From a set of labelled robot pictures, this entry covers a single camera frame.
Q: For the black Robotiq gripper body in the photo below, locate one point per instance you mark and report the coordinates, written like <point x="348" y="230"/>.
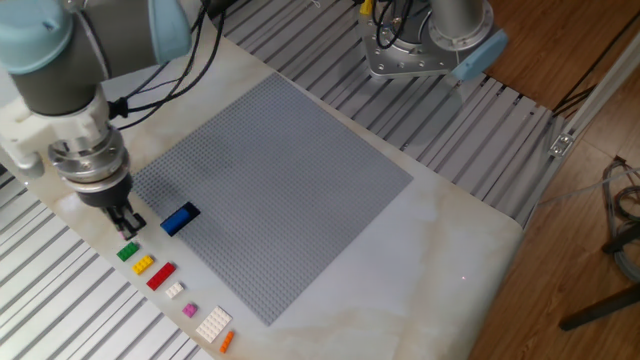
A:
<point x="107" y="196"/>

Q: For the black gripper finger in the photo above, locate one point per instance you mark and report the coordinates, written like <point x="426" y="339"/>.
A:
<point x="134" y="217"/>
<point x="117" y="222"/>

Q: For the blue Lego brick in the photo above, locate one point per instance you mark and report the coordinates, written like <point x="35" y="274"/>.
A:
<point x="175" y="222"/>

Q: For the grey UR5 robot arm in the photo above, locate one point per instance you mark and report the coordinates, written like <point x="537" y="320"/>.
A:
<point x="55" y="80"/>

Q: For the green Lego brick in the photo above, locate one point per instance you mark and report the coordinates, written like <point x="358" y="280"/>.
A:
<point x="127" y="251"/>

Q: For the yellow Lego brick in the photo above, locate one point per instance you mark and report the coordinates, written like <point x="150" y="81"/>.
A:
<point x="143" y="264"/>

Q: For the red Lego brick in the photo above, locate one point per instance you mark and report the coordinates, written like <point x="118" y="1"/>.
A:
<point x="161" y="276"/>

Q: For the small white Lego brick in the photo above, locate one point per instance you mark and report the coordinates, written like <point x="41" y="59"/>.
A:
<point x="174" y="290"/>

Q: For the small magenta Lego brick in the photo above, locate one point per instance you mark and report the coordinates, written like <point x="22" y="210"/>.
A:
<point x="189" y="310"/>

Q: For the large white Lego plate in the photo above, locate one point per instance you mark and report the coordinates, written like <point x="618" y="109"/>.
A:
<point x="214" y="324"/>

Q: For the orange Lego brick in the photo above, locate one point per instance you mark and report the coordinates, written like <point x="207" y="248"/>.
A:
<point x="227" y="341"/>

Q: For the grey Lego baseplate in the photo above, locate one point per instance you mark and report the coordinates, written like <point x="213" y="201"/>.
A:
<point x="290" y="200"/>

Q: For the marble pattern board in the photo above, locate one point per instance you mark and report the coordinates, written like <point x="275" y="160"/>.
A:
<point x="400" y="275"/>

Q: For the yellow connector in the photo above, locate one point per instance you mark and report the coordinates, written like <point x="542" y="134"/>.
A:
<point x="366" y="6"/>

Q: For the black stand legs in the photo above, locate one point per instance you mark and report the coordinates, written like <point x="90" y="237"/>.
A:
<point x="600" y="310"/>

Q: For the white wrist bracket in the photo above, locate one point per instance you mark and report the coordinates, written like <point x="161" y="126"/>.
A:
<point x="30" y="132"/>

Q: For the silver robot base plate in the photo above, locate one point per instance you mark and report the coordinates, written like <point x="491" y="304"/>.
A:
<point x="400" y="65"/>

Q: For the silver corner bracket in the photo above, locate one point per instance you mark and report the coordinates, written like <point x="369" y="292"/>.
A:
<point x="561" y="145"/>

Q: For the aluminium frame profile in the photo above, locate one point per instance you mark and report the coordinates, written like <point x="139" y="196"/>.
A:
<point x="600" y="90"/>

